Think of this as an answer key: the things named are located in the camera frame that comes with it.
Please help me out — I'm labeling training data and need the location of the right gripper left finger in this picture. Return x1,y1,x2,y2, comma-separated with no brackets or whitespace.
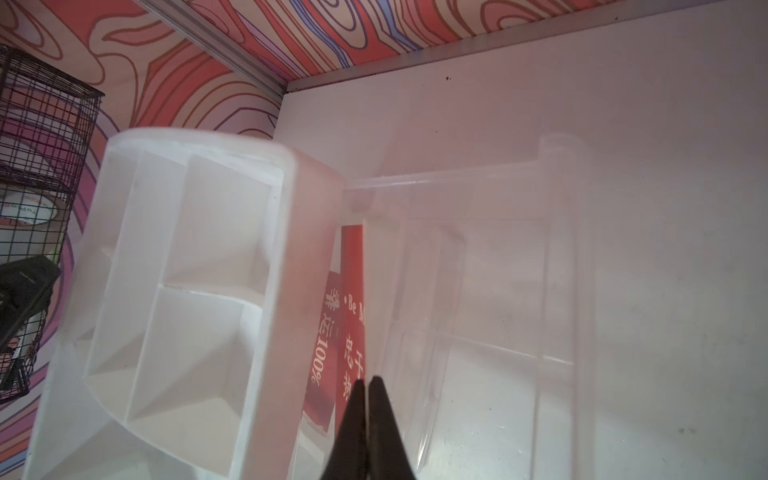
321,379,368,480

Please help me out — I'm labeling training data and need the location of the white tape roll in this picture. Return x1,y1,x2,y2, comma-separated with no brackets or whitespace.
1,183,69,264

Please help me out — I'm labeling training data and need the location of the black wire basket left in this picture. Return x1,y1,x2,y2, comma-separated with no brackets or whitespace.
1,45,104,403

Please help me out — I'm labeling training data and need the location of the white plastic drawer organizer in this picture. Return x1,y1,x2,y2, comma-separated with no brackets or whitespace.
23,127,344,479

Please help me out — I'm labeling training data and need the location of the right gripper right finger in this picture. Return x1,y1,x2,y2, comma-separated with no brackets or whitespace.
368,376,416,480

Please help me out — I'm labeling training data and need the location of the clear plastic drawer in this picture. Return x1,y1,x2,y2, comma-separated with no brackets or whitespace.
342,134,595,479

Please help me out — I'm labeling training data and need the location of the black clip in basket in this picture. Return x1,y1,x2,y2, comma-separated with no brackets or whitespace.
1,255,61,348

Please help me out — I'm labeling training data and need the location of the red postcard white text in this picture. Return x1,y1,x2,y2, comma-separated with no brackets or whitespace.
335,224,366,428

